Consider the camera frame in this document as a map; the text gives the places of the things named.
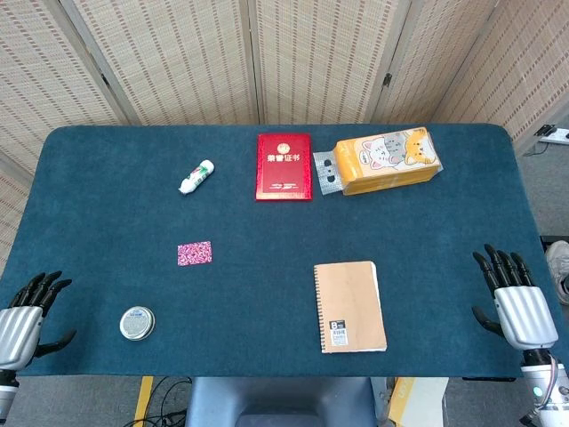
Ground black and silver left hand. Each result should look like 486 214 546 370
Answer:
0 270 77 371

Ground black and silver right hand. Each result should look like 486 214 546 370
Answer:
471 243 560 353

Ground kraft spiral notebook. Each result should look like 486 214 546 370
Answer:
313 260 389 355

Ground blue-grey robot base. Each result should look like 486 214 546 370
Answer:
184 376 380 427

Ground white sneaker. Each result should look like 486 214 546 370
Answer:
545 239 569 306

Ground round metal tin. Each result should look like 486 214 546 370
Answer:
118 305 156 342

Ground yellow cardboard box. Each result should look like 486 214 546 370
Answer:
385 376 450 424

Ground yellow floor tape strip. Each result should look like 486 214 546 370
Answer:
132 375 155 427

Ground blue felt table cover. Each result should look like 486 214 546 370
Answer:
0 123 569 379

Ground white power strip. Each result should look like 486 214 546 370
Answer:
536 125 569 145

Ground pink patterned card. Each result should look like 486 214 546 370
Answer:
177 240 213 267

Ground orange cat tissue pack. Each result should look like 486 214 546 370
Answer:
312 126 445 198

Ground white glue bottle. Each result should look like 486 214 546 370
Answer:
178 159 216 196

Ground red certificate book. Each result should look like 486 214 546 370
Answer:
254 133 315 203

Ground woven bamboo folding screen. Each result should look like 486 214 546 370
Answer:
0 0 569 272

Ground black floor cables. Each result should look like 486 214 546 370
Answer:
120 376 195 427

